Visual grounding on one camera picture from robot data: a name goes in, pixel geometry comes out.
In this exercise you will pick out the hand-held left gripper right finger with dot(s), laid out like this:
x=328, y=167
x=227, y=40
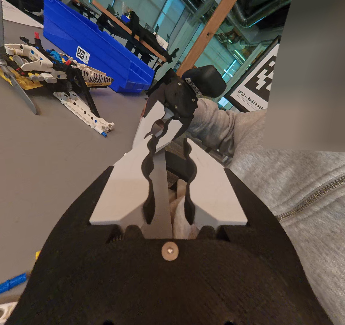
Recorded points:
x=215, y=195

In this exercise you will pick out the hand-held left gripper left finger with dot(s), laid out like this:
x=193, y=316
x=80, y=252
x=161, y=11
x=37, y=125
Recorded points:
x=121, y=195

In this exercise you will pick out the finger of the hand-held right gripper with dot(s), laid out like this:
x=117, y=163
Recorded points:
x=172, y=130
x=151, y=114

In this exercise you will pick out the person's right forearm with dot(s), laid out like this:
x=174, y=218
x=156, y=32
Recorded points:
x=221, y=125

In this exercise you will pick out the white lego panel assembly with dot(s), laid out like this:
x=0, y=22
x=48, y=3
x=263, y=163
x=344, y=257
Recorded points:
x=78, y=106

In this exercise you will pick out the small yellow lego piece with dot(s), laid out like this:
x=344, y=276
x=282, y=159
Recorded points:
x=37, y=255

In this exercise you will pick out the large lego vehicle model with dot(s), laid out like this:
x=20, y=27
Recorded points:
x=35, y=63

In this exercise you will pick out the blue lego piece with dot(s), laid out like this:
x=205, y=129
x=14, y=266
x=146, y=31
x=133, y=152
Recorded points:
x=12, y=283

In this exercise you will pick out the white lego piece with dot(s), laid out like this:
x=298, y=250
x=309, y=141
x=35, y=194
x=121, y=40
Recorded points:
x=6, y=310

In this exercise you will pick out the pale fleece cloth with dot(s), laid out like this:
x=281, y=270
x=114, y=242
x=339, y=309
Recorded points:
x=179, y=217

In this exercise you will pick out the black equipment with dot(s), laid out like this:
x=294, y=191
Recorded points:
x=142, y=32

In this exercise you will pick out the black white marker sign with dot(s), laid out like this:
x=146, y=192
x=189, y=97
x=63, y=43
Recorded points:
x=258, y=87

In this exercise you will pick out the person's grey hoodie torso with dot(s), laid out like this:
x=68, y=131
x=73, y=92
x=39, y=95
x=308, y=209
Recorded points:
x=296, y=184

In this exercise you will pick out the wooden workbench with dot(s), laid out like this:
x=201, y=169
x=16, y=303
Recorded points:
x=118, y=24

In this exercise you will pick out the blue plastic bin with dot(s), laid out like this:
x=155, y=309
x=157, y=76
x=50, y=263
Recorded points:
x=89, y=39

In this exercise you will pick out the white printed paper sheet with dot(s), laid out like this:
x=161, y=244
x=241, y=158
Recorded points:
x=16, y=14

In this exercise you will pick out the wooden post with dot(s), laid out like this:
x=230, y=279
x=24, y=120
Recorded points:
x=215, y=20

